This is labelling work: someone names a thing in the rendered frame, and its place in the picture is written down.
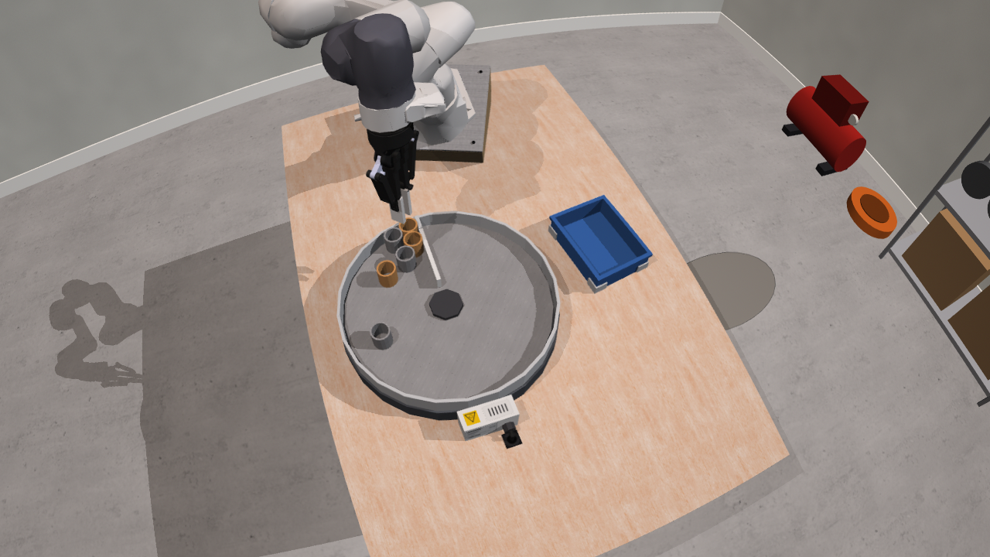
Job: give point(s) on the bronze bushing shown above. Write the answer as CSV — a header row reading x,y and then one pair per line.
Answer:
x,y
384,267
414,237
408,226

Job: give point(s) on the grey round turning table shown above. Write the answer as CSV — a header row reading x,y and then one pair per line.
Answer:
x,y
465,329

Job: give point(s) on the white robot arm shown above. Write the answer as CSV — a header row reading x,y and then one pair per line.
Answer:
x,y
374,52

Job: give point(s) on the grey metal bushing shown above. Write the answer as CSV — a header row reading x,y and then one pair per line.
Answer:
x,y
383,343
390,235
406,265

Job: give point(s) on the blue plastic crate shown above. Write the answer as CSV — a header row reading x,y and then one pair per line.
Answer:
x,y
601,240

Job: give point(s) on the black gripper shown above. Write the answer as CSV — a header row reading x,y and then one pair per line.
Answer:
x,y
389,157

